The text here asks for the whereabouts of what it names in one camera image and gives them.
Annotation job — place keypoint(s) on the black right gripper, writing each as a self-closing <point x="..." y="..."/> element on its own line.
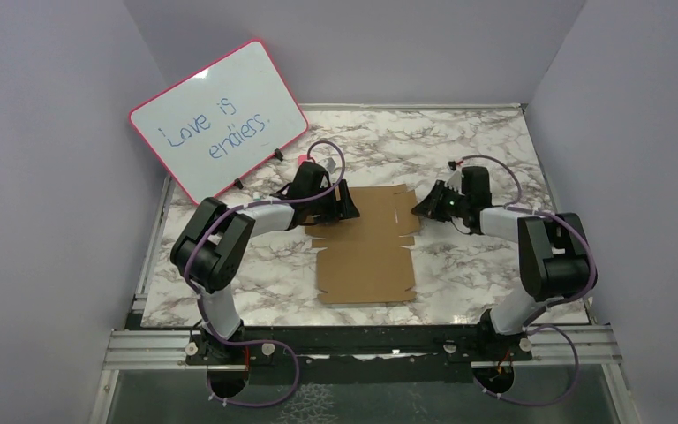
<point x="429" y="206"/>

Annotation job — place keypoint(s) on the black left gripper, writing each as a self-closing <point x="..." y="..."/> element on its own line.
<point x="341" y="209"/>

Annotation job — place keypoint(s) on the brown cardboard box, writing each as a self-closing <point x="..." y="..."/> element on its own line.
<point x="367" y="260"/>

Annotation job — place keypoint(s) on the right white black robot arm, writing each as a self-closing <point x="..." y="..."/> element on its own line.
<point x="554" y="262"/>

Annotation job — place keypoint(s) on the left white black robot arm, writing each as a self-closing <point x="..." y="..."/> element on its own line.
<point x="211" y="247"/>

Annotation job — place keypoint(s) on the pink framed whiteboard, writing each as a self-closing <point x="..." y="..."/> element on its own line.
<point x="222" y="122"/>

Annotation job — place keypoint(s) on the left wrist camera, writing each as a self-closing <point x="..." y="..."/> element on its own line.
<point x="329" y="164"/>

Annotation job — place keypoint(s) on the black metal base rail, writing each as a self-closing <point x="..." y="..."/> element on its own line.
<point x="280" y="355"/>

